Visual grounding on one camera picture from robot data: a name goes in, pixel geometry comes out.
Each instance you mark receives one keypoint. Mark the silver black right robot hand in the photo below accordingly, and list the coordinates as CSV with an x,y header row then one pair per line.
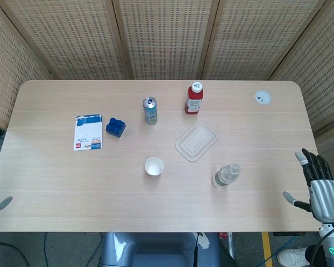
x,y
324,196

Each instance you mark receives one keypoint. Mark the transparent plastic water bottle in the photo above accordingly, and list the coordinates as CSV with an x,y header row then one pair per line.
x,y
225,176

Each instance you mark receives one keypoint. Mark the red juice bottle white cap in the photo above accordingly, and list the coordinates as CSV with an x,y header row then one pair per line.
x,y
194,101

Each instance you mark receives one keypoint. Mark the white paper cup blue flower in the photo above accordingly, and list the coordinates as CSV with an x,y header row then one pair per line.
x,y
154,167

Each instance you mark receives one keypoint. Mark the white sneaker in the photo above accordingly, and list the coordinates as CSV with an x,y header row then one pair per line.
x,y
290,257

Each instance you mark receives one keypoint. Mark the beige container lid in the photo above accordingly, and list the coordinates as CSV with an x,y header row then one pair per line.
x,y
196,142

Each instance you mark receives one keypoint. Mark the blue grey robot torso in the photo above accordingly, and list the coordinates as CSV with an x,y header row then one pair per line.
x,y
156,250

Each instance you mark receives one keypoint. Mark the light blue drink can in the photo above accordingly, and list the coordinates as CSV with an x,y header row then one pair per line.
x,y
151,112

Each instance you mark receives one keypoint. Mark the blue toy building block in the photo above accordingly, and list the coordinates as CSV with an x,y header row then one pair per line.
x,y
115,128

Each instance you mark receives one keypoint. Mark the woven wooden folding screen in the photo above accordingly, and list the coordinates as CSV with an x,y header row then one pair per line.
x,y
167,41

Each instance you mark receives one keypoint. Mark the white blue cardboard package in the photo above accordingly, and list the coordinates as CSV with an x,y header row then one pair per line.
x,y
87,133

